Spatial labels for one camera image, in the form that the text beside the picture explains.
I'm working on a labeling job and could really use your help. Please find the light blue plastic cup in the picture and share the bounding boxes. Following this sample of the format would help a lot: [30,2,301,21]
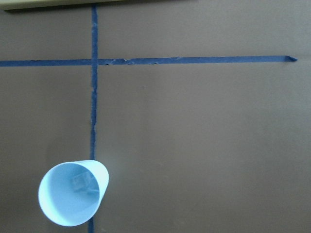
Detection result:
[38,160,109,227]

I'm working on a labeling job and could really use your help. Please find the bamboo cutting board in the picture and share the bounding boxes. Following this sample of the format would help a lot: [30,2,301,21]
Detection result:
[0,0,185,12]

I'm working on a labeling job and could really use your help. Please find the clear ice cube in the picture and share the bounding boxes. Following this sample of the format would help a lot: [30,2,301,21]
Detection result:
[70,172,93,192]

